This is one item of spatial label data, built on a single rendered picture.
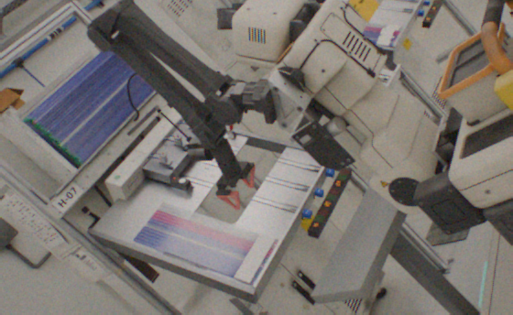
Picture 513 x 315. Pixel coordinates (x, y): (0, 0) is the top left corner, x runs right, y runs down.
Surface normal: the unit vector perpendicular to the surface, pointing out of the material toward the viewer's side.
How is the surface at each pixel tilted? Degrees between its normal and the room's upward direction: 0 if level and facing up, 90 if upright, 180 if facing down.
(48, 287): 90
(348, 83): 90
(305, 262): 90
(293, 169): 43
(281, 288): 90
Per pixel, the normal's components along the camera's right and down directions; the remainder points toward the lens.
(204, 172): -0.14, -0.73
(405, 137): 0.49, -0.50
